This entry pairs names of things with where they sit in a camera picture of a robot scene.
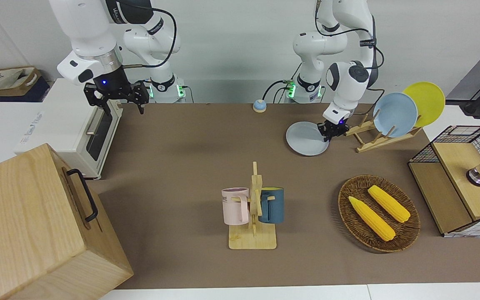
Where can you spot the dark blue mug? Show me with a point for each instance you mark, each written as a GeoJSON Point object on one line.
{"type": "Point", "coordinates": [274, 206]}

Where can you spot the yellow corn cob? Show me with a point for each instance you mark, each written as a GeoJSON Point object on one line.
{"type": "Point", "coordinates": [390, 204]}
{"type": "Point", "coordinates": [371, 218]}

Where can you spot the light blue plate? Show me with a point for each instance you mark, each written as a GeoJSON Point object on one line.
{"type": "Point", "coordinates": [394, 114]}

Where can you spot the small blue dome bell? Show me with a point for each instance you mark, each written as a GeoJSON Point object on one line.
{"type": "Point", "coordinates": [259, 106]}

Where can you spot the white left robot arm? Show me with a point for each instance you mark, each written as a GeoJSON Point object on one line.
{"type": "Point", "coordinates": [350, 83]}

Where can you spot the wooden cabinet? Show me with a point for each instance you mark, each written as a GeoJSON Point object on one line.
{"type": "Point", "coordinates": [23, 233]}

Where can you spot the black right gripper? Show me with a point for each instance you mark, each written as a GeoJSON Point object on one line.
{"type": "Point", "coordinates": [117, 92]}

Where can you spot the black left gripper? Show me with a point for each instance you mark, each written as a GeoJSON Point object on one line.
{"type": "Point", "coordinates": [336, 127]}

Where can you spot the brown paper bag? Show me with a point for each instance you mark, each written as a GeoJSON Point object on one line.
{"type": "Point", "coordinates": [2, 83]}

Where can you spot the gray plate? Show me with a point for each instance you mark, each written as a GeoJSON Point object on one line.
{"type": "Point", "coordinates": [304, 139]}

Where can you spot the white toaster oven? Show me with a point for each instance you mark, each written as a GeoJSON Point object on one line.
{"type": "Point", "coordinates": [56, 121]}

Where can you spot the brown wicker basket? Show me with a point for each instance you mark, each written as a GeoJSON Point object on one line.
{"type": "Point", "coordinates": [356, 225]}

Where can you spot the pink mug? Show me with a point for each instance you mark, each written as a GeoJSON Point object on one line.
{"type": "Point", "coordinates": [233, 206]}

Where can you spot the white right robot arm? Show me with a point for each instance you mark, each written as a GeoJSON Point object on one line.
{"type": "Point", "coordinates": [86, 29]}

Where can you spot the wooden mug tree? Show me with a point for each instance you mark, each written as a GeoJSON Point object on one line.
{"type": "Point", "coordinates": [252, 241]}

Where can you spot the wooden plate rack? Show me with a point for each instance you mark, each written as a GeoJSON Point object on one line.
{"type": "Point", "coordinates": [383, 142]}

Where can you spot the yellow plate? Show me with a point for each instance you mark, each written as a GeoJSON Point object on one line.
{"type": "Point", "coordinates": [429, 102]}

